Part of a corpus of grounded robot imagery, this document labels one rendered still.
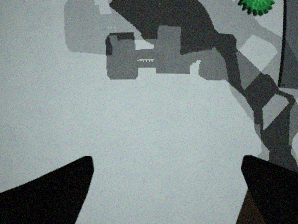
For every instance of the green gear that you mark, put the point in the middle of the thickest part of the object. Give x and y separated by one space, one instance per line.
259 7

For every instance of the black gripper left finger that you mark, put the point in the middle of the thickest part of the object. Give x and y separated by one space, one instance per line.
55 198

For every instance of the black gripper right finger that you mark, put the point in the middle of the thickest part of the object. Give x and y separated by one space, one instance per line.
274 189

